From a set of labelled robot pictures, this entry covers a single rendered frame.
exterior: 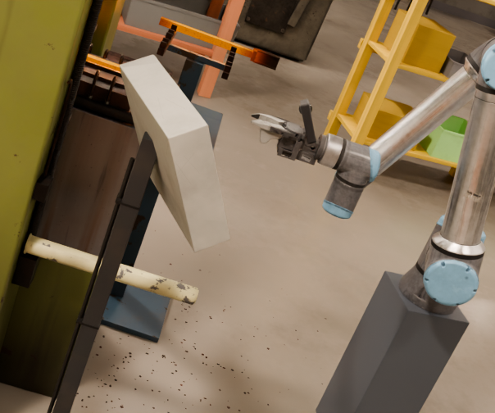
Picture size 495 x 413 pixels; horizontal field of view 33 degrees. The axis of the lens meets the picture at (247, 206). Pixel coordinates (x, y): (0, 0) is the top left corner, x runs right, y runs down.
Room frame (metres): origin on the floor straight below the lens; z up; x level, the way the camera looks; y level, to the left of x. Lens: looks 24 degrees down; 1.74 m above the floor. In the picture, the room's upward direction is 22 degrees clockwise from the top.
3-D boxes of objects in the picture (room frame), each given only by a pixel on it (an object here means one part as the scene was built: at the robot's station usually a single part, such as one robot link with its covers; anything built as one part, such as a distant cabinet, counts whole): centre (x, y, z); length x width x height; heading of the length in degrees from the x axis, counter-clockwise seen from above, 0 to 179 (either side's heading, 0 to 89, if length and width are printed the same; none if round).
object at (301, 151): (2.24, -0.07, 0.97); 0.12 x 0.08 x 0.09; 98
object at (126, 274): (1.82, 0.25, 0.62); 0.44 x 0.05 x 0.05; 98
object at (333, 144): (2.25, -0.15, 0.98); 0.10 x 0.05 x 0.09; 8
